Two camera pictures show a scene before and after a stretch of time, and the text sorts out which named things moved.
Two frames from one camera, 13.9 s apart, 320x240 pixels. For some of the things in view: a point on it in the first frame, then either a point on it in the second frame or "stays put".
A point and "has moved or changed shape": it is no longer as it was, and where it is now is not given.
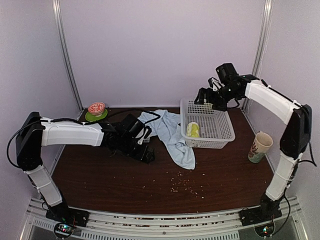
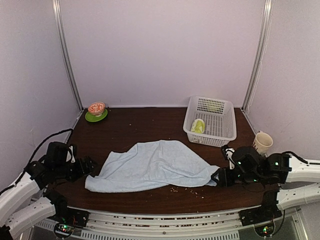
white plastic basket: [216, 130] has moved or changed shape
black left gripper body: [126, 147] to [71, 173]
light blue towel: [166, 125] to [150, 164]
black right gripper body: [219, 99] to [250, 177]
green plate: [91, 117] stays put
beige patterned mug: [259, 148] stays put
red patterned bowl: [96, 108] stays put
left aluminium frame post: [65, 53] stays put
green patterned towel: [192, 130] to [198, 126]
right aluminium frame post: [266, 22] stays put
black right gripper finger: [199, 98] to [220, 177]
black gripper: [215, 84] to [229, 152]
